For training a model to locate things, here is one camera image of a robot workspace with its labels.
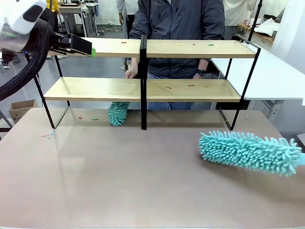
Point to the person in grey jacket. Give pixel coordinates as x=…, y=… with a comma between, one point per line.
x=178, y=23

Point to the person's left forearm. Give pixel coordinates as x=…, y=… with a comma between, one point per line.
x=204, y=64

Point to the bystander in yellow jacket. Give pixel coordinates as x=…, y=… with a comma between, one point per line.
x=55, y=6

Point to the bystander in white shirt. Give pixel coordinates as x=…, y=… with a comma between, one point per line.
x=238, y=14

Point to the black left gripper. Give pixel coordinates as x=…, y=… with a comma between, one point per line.
x=60, y=43

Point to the person's left hand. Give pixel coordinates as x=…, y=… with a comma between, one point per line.
x=197, y=76

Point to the cardboard box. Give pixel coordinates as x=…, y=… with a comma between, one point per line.
x=22, y=109

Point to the black stand pole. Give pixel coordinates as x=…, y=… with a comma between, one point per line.
x=254, y=19

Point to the white sheet on bench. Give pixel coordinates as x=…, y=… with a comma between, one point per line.
x=269, y=26

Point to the background grey desk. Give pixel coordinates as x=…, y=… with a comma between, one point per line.
x=76, y=19

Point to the two-tier wooden black-frame shelf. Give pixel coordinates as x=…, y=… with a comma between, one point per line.
x=190, y=48

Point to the person's right hand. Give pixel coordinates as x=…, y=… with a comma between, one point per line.
x=132, y=70

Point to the teal chenille duster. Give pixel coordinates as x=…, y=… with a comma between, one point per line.
x=250, y=152
x=118, y=114

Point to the black wristwatch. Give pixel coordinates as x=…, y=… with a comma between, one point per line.
x=201, y=72

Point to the white side table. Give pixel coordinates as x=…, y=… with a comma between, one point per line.
x=269, y=76

